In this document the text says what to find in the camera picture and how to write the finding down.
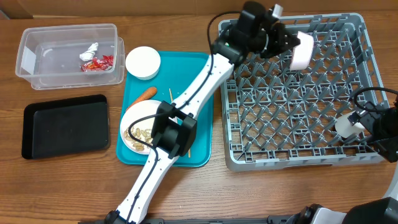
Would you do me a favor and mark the white plate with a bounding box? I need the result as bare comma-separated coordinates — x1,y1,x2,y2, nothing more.
120,100,160,137

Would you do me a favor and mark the clear plastic bin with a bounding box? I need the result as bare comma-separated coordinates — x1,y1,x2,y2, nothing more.
15,24,125,90

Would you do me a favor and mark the red snack wrapper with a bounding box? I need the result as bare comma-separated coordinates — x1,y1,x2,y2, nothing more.
80,55,114,72

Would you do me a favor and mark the peanut pile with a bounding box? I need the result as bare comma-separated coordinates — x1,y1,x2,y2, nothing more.
122,127,152,154

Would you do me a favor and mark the grey dishwasher rack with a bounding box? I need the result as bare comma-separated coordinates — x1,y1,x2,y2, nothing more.
221,13,387,172

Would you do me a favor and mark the teal serving tray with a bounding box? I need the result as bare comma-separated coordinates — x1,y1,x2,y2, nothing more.
121,51,214,167

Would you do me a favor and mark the white cup in rack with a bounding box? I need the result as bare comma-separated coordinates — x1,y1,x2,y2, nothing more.
335,111,365,138

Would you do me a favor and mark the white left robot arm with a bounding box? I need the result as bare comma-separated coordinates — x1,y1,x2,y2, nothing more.
104,1,313,223

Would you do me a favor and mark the pink bowl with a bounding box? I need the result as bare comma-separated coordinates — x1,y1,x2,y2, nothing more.
290,31,314,71

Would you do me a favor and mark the black base bar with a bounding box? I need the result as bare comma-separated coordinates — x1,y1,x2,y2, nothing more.
77,214,305,224

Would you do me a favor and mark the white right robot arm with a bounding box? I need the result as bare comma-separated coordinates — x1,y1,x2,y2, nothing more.
342,102,397,224

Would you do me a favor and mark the orange carrot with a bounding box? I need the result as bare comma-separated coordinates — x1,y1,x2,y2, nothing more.
128,86,157,109

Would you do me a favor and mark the black plastic tray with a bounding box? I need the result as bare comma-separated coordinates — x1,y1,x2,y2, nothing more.
21,94,110,159

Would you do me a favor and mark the left wooden chopstick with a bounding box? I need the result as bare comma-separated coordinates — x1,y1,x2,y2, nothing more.
169,88,174,103

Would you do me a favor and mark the white bowl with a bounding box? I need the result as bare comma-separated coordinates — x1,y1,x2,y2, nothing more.
125,46,161,80

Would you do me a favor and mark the white tissue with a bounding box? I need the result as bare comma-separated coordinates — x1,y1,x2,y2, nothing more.
79,42,99,62

